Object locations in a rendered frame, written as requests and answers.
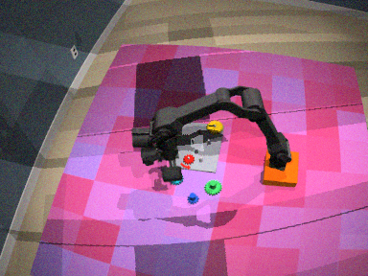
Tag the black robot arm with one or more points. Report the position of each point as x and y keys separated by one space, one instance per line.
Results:
x=167 y=123

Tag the red gear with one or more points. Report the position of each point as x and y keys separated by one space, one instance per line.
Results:
x=188 y=161

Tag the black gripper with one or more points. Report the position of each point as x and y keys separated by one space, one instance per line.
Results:
x=171 y=173

